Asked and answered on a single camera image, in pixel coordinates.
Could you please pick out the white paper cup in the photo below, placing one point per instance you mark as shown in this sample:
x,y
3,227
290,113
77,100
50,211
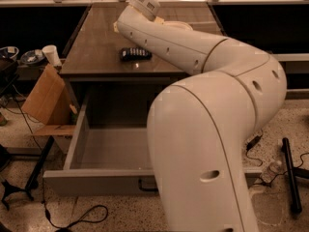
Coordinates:
x,y
51,54

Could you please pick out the white paper bowl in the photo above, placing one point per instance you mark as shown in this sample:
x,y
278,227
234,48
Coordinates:
x,y
178,25

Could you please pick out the blue bowl near cup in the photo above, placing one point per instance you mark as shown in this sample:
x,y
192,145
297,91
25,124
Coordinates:
x,y
32,58

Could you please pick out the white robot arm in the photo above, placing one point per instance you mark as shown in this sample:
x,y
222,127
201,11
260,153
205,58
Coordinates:
x,y
240,85

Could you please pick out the grey cabinet with brown top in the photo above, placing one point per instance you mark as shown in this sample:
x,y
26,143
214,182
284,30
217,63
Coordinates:
x,y
94,55

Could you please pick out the blue bowl far left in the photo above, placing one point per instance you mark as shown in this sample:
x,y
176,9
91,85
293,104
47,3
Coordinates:
x,y
9,52

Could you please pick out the dark blue snack packet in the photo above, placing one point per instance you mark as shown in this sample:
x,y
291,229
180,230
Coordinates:
x,y
134,54

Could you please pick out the open grey top drawer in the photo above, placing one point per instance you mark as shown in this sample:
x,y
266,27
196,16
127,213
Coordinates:
x,y
131,131

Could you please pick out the clear plastic water bottle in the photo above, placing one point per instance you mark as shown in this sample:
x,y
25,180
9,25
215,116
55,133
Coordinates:
x,y
273,169

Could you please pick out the black stand leg right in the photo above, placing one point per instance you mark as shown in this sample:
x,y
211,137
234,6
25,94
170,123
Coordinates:
x,y
293,173

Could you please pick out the brown cardboard box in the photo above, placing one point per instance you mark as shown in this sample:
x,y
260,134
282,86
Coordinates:
x,y
49,103

